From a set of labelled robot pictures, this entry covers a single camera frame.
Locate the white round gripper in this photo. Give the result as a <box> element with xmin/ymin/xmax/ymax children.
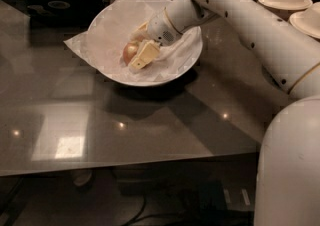
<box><xmin>129</xmin><ymin>9</ymin><xmax>182</xmax><ymax>70</ymax></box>

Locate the red yellow apple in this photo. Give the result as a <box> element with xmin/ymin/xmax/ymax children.
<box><xmin>122</xmin><ymin>42</ymin><xmax>139</xmax><ymax>64</ymax></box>

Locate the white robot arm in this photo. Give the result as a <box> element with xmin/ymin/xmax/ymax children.
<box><xmin>132</xmin><ymin>0</ymin><xmax>320</xmax><ymax>226</ymax></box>

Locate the white bowl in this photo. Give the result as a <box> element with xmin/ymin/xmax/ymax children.
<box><xmin>86</xmin><ymin>0</ymin><xmax>204</xmax><ymax>88</ymax></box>

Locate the white paper liner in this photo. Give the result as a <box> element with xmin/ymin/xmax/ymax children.
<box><xmin>63</xmin><ymin>0</ymin><xmax>202</xmax><ymax>83</ymax></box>

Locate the front stack of paper bowls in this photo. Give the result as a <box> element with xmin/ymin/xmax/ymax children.
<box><xmin>289</xmin><ymin>2</ymin><xmax>320</xmax><ymax>39</ymax></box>

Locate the dark box under table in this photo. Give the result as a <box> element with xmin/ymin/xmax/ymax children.
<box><xmin>198</xmin><ymin>180</ymin><xmax>255</xmax><ymax>212</ymax></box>

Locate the black cable on floor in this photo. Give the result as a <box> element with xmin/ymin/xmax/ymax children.
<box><xmin>123</xmin><ymin>193</ymin><xmax>254</xmax><ymax>226</ymax></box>

